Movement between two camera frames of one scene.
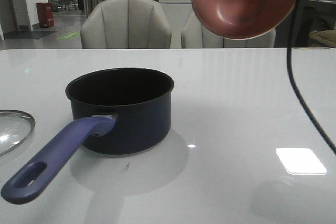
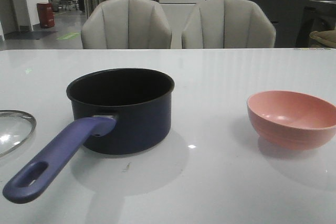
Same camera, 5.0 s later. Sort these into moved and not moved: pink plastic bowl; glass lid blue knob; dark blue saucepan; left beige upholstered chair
Moved: pink plastic bowl
Not moved: glass lid blue knob; left beige upholstered chair; dark blue saucepan
